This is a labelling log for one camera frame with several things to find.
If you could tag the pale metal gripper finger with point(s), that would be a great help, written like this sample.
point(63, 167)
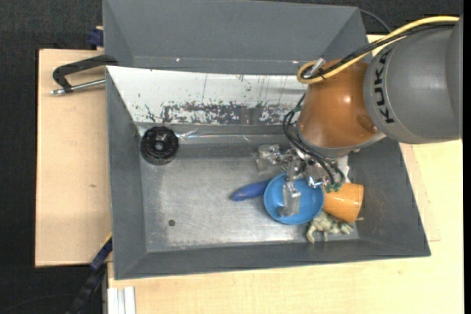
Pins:
point(296, 203)
point(287, 202)

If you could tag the blue bowl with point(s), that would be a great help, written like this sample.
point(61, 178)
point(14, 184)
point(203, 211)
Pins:
point(310, 203)

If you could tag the green toy animal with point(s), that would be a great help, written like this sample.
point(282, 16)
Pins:
point(324, 226)

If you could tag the dark blue toy eggplant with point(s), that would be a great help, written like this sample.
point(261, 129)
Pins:
point(247, 191)

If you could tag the clear glass object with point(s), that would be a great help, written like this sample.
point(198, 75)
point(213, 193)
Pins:
point(268, 155)

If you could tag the orange cup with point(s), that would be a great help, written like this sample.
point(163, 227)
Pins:
point(344, 203)

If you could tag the grey metal bin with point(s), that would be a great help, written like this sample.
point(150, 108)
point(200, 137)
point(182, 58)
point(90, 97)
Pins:
point(206, 217)

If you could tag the black round knob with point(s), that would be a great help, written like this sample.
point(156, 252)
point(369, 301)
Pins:
point(159, 145)

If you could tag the pale wood board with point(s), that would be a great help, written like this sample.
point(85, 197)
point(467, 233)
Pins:
point(70, 165)

